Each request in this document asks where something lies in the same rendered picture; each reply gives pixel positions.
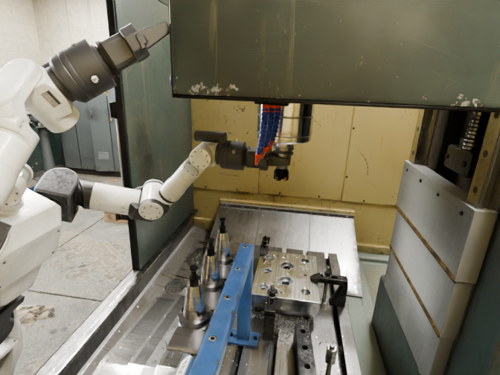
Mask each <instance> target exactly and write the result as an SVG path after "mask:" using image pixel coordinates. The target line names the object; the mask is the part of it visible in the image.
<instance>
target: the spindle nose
mask: <svg viewBox="0 0 500 375"><path fill-rule="evenodd" d="M262 107H263V104H258V111H257V113H258V115H257V137H258V138H259V134H260V133H259V131H260V122H261V117H262V115H261V113H262ZM314 111H315V104H302V103H290V104H289V105H288V106H282V107H281V116H280V120H279V121H280V123H279V125H278V126H279V128H278V133H277V136H276V137H275V142H274V144H305V143H308V142H309V141H311V135H312V133H313V118H314V117H313V115H314Z"/></svg>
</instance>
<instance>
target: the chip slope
mask: <svg viewBox="0 0 500 375"><path fill-rule="evenodd" d="M220 218H225V226H226V230H227V231H228V239H229V243H230V244H234V243H245V244H252V245H259V246H261V243H262V240H263V237H264V236H267V237H271V240H270V246H271V247H278V248H283V251H282V252H283V253H286V249H298V250H304V255H307V251H317V252H324V255H325V258H328V253H331V254H337V257H338V260H339V267H340V271H341V275H342V276H347V280H348V284H347V285H348V287H347V297H354V298H360V299H361V298H362V287H361V280H360V273H359V261H358V254H357V247H356V235H355V228H354V221H353V218H354V215H353V214H338V213H330V212H322V211H307V210H298V209H290V208H275V207H266V206H259V205H243V204H235V203H227V202H221V203H220V207H219V211H218V214H217V218H216V220H215V223H214V227H213V229H212V232H211V235H210V237H212V238H214V242H213V246H214V247H215V245H216V240H217V232H218V230H219V226H220V225H221V221H220V220H219V219H220Z"/></svg>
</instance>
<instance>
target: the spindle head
mask: <svg viewBox="0 0 500 375"><path fill-rule="evenodd" d="M170 31H171V49H172V67H173V93H174V94H176V98H188V99H205V100H237V101H254V102H270V103H302V104H319V105H336V106H368V107H385V108H401V109H433V110H450V111H467V112H498V113H500V0H170Z"/></svg>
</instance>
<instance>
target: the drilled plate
mask: <svg viewBox="0 0 500 375"><path fill-rule="evenodd" d="M268 253H269V254H267V255H266V258H269V259H265V256H262V255H261V254H260V256H259V260H258V263H257V268H256V272H255V275H254V280H253V284H252V299H251V305H252V306H254V307H265V305H266V296H267V292H268V290H267V291H266V290H265V289H268V288H270V287H271V285H275V287H276V288H278V291H279V293H278V299H277V305H276V310H286V311H291V312H297V313H306V314H313V315H318V313H319V307H320V297H319V288H318V283H317V282H314V281H309V280H310V279H309V278H310V276H311V275H314V274H316V273H318V270H317V261H316V257H315V256H309V255H302V254H289V253H283V252H276V251H268ZM272 254H273V256H272ZM277 254H278V255H279V256H277ZM284 254H285V255H284ZM274 255H275V256H276V258H275V259H272V258H274ZM283 256H284V257H283ZM303 257H304V259H303ZM302 259H303V260H302ZM271 260H274V261H271ZM299 260H300V262H299ZM308 260H309V261H308ZM265 261H266V262H265ZM285 261H286V262H285ZM282 262H283V263H282ZM288 262H289V263H288ZM301 262H302V263H301ZM307 263H308V264H307ZM267 264H268V265H267ZM270 264H271V265H270ZM292 264H293V265H292ZM273 266H274V268H273ZM281 266H282V268H281ZM309 266H310V267H309ZM270 267H271V268H270ZM293 267H294V268H293ZM295 267H296V268H295ZM264 268H265V269H264ZM291 268H293V269H291ZM286 269H287V270H286ZM300 270H301V271H300ZM302 270H303V271H302ZM275 276H276V277H275ZM288 276H289V277H288ZM279 278H280V280H278V279H279ZM277 281H279V282H281V283H279V282H277ZM262 282H265V283H262ZM267 282H268V283H270V284H269V285H268V284H266V283H267ZM284 284H285V285H284ZM289 284H290V285H289ZM277 285H278V286H277ZM279 285H280V286H279ZM282 288H283V289H282ZM303 288H304V289H303ZM281 289H282V291H283V292H281ZM300 289H301V290H300ZM284 290H285V291H284ZM302 293H303V294H302Z"/></svg>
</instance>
